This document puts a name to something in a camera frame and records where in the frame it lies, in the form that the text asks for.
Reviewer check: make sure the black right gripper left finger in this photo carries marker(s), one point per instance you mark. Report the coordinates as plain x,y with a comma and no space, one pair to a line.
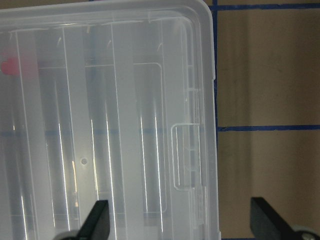
97,224

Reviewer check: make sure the red block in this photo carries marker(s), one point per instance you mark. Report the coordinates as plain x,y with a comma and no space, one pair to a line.
10,66

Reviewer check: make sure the translucent plastic box lid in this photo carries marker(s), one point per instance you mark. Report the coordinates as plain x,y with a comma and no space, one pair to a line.
114,101

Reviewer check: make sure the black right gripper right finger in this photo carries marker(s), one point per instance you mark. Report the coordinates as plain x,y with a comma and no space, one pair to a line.
267,224

